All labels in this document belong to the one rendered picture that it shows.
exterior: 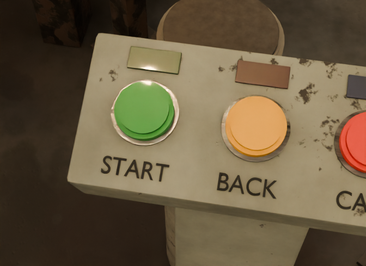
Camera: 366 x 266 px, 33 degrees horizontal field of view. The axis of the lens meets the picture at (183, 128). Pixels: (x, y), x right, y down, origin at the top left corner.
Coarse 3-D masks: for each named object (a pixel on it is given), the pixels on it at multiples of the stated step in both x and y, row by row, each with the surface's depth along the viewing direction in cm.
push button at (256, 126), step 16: (256, 96) 40; (240, 112) 40; (256, 112) 40; (272, 112) 40; (240, 128) 40; (256, 128) 39; (272, 128) 39; (240, 144) 39; (256, 144) 39; (272, 144) 39
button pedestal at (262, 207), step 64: (192, 64) 42; (320, 64) 41; (192, 128) 41; (320, 128) 40; (128, 192) 40; (192, 192) 40; (256, 192) 40; (320, 192) 39; (192, 256) 52; (256, 256) 49
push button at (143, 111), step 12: (132, 84) 41; (144, 84) 41; (156, 84) 41; (120, 96) 41; (132, 96) 40; (144, 96) 40; (156, 96) 40; (168, 96) 41; (120, 108) 40; (132, 108) 40; (144, 108) 40; (156, 108) 40; (168, 108) 40; (120, 120) 40; (132, 120) 40; (144, 120) 40; (156, 120) 40; (168, 120) 40; (132, 132) 40; (144, 132) 40; (156, 132) 40
